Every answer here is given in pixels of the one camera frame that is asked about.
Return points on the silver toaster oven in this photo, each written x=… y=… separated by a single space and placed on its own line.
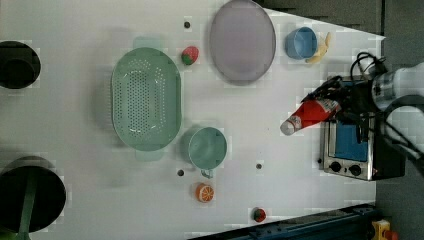
x=359 y=150

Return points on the small red toy fruit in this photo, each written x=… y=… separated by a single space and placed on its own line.
x=258 y=215

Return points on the yellow red button box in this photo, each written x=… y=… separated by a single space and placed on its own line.
x=383 y=231

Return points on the orange slice toy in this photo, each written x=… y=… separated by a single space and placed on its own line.
x=204 y=193

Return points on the blue cup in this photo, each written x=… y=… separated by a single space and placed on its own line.
x=301 y=43

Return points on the red toy strawberry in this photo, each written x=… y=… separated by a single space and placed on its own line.
x=190 y=55

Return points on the yellow toy banana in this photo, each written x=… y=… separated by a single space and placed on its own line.
x=323 y=46

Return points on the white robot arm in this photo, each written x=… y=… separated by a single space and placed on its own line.
x=396 y=97

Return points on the blue metal frame rail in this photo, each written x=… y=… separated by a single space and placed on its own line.
x=350 y=223

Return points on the green mug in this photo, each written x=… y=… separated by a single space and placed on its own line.
x=207 y=148

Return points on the large black round base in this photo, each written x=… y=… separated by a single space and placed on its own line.
x=31 y=193

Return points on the black cylindrical post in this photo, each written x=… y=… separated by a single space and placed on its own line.
x=20 y=65

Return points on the green perforated colander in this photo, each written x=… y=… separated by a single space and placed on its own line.
x=146 y=93

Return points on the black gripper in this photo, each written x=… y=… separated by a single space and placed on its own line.
x=354 y=98

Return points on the round grey plate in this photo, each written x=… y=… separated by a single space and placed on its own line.
x=242 y=41

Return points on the red ketchup bottle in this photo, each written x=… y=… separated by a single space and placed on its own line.
x=310 y=112

